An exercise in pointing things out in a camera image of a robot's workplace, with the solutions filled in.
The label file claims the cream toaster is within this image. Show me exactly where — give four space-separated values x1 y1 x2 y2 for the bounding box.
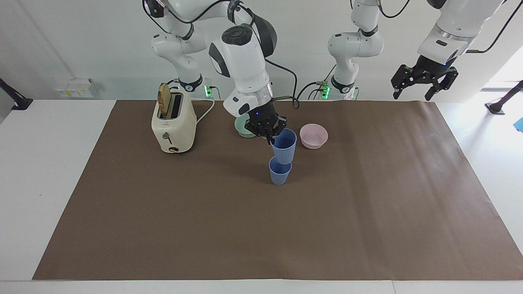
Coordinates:
151 88 197 154

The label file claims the toast slice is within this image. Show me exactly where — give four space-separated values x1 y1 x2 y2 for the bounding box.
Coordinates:
158 83 172 120

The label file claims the pink bowl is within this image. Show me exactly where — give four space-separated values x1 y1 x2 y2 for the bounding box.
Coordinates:
299 123 329 150

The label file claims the black stand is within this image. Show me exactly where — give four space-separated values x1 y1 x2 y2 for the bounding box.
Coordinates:
485 80 523 115
0 78 34 111

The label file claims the black cable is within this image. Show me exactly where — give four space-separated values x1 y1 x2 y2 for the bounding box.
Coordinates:
297 80 328 101
466 0 523 54
161 0 234 25
378 0 411 19
265 58 301 110

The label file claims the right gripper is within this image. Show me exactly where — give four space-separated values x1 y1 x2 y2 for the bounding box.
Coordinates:
239 99 288 146

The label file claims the blue ribbed cup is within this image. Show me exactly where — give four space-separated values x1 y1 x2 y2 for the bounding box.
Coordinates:
268 157 293 185
270 128 297 165

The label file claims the white toaster cord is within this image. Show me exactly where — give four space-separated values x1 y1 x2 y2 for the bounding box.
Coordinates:
190 97 216 125

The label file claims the light green bowl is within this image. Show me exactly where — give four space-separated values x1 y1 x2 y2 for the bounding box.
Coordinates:
234 114 258 138

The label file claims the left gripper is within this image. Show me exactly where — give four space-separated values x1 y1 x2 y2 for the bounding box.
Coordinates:
391 53 459 102

